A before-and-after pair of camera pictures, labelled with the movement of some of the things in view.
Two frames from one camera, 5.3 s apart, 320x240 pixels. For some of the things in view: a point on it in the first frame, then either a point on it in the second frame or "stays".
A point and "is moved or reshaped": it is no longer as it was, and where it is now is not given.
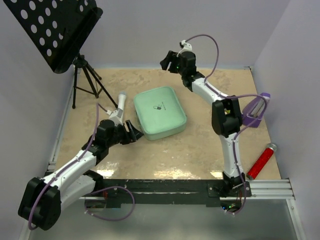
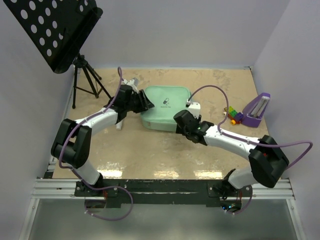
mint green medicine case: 159,113 is moved or reshaped
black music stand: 57,29 stays
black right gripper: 172,58 -> 180,130
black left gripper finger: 137,134 -> 146,103
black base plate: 164,192 stays
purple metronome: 253,111 stays
